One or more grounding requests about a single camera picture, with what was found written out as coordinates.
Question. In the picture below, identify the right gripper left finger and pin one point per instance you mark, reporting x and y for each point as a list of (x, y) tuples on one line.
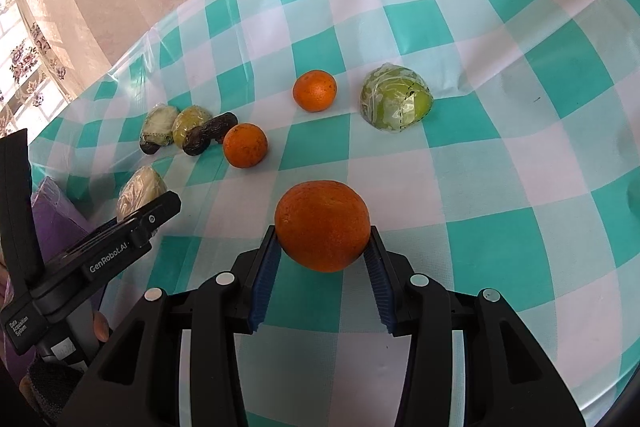
[(135, 379)]

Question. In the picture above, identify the person's hand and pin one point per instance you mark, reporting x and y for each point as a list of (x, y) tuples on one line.
[(100, 327)]

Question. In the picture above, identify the purple cardboard box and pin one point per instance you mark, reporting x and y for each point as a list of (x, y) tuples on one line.
[(59, 226)]

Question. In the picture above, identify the teal checkered tablecloth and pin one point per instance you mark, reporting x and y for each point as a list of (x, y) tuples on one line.
[(495, 143)]

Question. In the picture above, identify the small dark fruit left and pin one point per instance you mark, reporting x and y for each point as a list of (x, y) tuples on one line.
[(149, 148)]

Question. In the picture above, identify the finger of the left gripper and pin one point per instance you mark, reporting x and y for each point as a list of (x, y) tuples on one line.
[(144, 222)]

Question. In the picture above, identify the dark brown fruit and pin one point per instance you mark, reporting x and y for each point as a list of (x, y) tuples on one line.
[(216, 128), (196, 141)]

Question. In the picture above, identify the wrapped yellow-green fruit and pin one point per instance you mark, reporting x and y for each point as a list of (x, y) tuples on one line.
[(191, 117)]

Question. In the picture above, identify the wrapped pale cabbage piece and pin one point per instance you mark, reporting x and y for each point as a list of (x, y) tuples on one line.
[(157, 126)]

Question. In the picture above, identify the large orange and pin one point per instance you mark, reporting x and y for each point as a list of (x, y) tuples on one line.
[(323, 225)]

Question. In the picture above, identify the floral lace curtain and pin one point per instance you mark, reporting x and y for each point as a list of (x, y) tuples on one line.
[(31, 91)]

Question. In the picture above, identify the green cabbage half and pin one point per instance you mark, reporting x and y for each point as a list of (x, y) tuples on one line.
[(393, 98)]

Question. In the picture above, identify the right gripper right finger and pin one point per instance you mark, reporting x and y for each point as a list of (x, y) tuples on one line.
[(469, 348)]

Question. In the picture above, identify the small orange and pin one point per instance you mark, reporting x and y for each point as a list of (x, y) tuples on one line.
[(315, 91), (245, 145)]

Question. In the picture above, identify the pale vegetable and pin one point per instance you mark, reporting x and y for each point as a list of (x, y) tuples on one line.
[(144, 186)]

